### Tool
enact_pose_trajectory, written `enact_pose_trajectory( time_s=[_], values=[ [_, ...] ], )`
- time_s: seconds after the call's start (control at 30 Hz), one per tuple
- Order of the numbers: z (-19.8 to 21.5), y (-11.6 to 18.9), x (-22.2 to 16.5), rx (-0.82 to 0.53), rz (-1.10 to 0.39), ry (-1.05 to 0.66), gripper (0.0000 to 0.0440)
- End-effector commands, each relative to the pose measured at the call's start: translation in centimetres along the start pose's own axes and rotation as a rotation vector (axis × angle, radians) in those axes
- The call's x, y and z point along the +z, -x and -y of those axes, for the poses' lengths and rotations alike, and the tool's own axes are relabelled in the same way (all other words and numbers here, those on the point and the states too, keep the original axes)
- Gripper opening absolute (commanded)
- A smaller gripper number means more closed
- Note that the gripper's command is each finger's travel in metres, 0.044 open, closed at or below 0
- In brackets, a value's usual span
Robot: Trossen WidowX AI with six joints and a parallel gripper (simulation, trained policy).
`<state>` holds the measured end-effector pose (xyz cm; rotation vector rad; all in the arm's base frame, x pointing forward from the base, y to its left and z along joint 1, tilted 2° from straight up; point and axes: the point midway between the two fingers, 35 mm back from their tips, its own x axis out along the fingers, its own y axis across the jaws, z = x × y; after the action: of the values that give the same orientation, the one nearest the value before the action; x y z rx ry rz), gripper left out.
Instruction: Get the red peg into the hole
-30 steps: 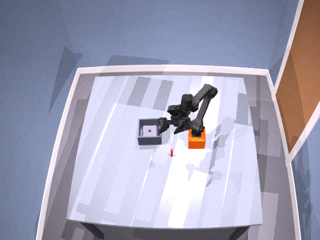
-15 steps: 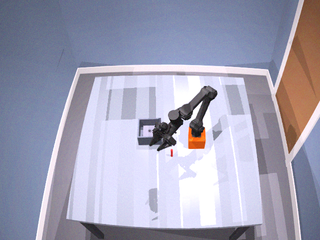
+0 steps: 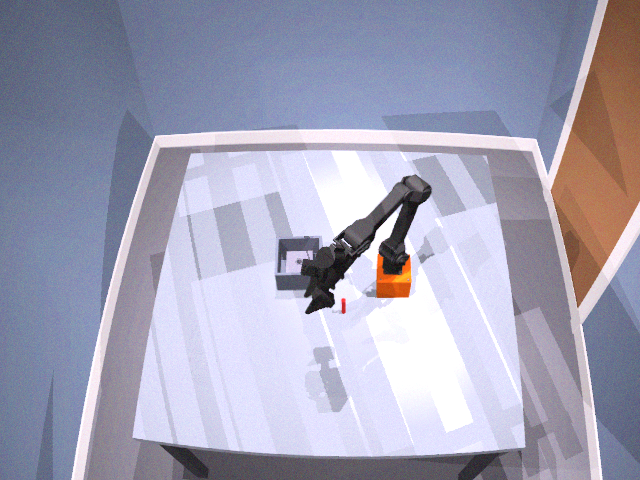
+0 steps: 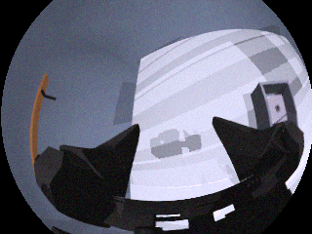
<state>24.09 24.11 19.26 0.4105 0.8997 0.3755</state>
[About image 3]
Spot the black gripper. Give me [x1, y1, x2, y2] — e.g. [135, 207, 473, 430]
[304, 268, 346, 315]

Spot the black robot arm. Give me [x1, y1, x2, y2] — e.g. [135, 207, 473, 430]
[300, 174, 432, 282]

